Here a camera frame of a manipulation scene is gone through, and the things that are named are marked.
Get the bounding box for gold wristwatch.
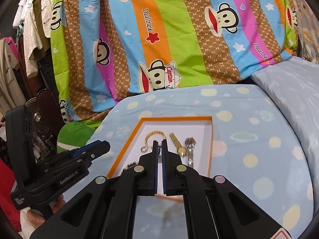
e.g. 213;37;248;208
169;133;187;158

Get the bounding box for green cushion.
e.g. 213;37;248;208
57;120;101;153

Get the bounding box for black bead bracelet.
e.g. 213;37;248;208
122;162;139;171

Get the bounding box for pale blue duvet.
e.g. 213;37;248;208
252;56;318;211

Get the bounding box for small black fan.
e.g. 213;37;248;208
25;97;56;151

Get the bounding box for orange shallow cardboard box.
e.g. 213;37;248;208
106;115;214;204

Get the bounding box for floral grey curtain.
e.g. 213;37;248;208
293;0;318;64

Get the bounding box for colourful monkey print quilt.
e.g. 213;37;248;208
49;0;300;122

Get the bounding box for gold chain bangle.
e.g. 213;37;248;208
141;131;166;152

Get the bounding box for hanging clothes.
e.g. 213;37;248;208
1;0;59;114

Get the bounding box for silver wristwatch blue dial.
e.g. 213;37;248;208
184;137;196;168

